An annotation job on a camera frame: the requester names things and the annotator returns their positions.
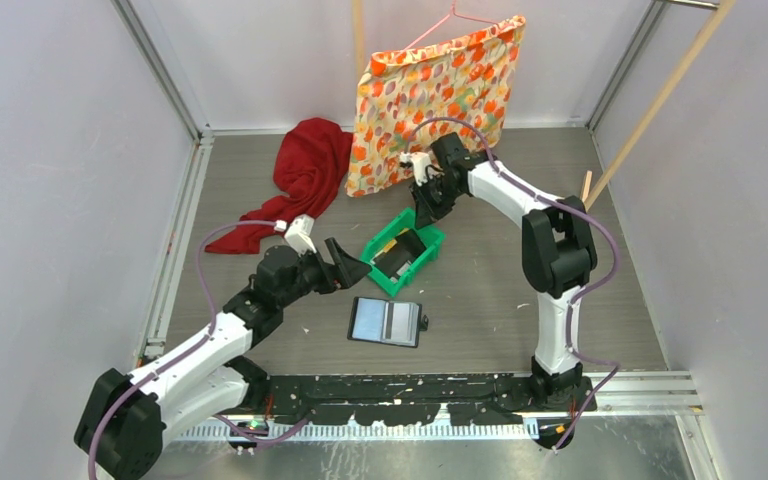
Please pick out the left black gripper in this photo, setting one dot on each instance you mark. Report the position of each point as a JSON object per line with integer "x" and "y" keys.
{"x": 347, "y": 270}

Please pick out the green plastic bin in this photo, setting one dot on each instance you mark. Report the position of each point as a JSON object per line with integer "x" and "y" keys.
{"x": 432, "y": 236}

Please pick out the wooden rack frame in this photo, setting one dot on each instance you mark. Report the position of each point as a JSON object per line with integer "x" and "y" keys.
{"x": 668, "y": 119}

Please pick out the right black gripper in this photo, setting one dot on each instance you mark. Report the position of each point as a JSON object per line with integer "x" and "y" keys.
{"x": 429, "y": 212}

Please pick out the black credit card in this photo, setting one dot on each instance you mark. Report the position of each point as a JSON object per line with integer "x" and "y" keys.
{"x": 396, "y": 263}

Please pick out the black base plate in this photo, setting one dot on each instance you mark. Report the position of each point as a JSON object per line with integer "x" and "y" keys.
{"x": 402, "y": 400}

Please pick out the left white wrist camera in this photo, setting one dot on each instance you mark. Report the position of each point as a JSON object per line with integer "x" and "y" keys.
{"x": 297, "y": 233}

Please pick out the yellow credit card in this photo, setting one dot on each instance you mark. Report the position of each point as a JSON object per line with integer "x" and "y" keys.
{"x": 389, "y": 246}

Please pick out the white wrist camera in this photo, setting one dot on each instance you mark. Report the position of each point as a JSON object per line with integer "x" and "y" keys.
{"x": 297, "y": 233}
{"x": 419, "y": 163}

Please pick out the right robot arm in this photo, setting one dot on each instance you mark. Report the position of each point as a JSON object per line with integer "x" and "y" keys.
{"x": 557, "y": 249}

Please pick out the floral orange gift bag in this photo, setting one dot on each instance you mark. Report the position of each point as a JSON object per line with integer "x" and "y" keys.
{"x": 408, "y": 98}

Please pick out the pink wire hanger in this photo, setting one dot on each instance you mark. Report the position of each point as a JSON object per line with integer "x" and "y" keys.
{"x": 450, "y": 20}

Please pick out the red cloth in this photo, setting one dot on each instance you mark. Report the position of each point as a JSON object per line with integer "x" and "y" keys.
{"x": 310, "y": 165}

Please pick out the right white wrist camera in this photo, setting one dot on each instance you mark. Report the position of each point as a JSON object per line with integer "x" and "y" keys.
{"x": 419, "y": 163}

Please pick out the black card holder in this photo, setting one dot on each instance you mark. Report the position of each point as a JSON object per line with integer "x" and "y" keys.
{"x": 387, "y": 322}

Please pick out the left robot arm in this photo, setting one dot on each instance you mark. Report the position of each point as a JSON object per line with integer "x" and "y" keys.
{"x": 129, "y": 418}

